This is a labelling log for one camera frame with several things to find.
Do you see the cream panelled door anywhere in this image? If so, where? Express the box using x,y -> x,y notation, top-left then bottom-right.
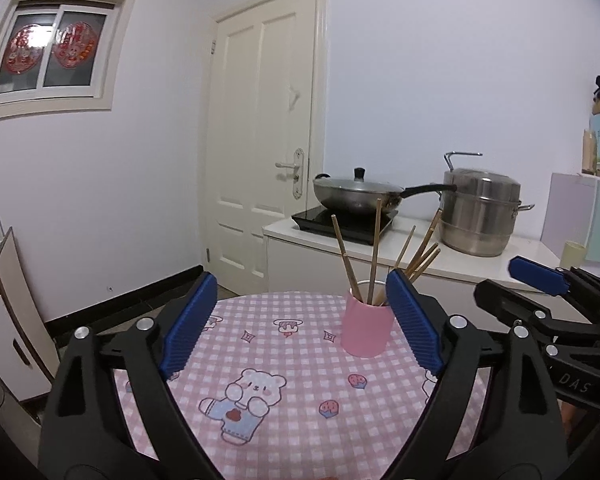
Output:
200,0 -> 328,296

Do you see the cream framed sliding window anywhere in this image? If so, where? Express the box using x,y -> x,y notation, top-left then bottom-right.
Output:
0,0 -> 138,123

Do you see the metal door lever handle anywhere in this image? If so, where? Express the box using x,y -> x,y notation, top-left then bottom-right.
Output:
275,149 -> 306,198

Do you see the white kitchen counter cabinet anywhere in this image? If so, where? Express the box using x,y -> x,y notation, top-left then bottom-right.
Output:
262,212 -> 600,321

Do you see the red round window decal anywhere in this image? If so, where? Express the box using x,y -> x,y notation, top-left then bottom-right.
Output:
55,21 -> 93,68
2,25 -> 46,76

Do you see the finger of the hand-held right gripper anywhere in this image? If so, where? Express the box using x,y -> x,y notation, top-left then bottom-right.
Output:
510,256 -> 600,320
475,280 -> 600,346

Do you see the pink cylindrical utensil holder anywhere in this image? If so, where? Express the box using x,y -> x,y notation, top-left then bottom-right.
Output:
341,280 -> 393,358

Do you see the group of wooden chopsticks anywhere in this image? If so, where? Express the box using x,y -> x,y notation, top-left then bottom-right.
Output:
331,197 -> 443,307

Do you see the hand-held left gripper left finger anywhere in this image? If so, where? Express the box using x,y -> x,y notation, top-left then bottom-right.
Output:
37,271 -> 218,480

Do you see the stainless steel steamer pot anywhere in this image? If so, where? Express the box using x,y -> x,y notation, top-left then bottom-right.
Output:
439,151 -> 536,257

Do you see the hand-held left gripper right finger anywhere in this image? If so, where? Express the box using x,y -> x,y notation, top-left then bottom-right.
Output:
380,269 -> 570,480

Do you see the steel wok with black handle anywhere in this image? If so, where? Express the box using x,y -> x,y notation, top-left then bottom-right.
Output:
313,166 -> 457,217

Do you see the glass wok lid black knob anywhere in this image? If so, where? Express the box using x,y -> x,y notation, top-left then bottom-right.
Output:
314,166 -> 403,196

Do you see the beige side cabinet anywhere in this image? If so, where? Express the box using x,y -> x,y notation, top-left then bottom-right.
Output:
0,227 -> 61,403

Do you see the pink checked cartoon tablecloth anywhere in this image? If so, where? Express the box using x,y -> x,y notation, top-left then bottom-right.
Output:
112,292 -> 491,480

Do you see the pale green cup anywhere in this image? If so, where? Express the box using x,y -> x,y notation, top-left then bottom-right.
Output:
560,241 -> 588,271

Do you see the pale rectangular box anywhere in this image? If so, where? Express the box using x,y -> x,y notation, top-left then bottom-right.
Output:
540,172 -> 598,261

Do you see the cream bottle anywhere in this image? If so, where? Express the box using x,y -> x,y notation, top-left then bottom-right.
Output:
581,129 -> 597,175

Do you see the black induction cooker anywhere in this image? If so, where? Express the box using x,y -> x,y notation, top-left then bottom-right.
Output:
291,206 -> 400,247

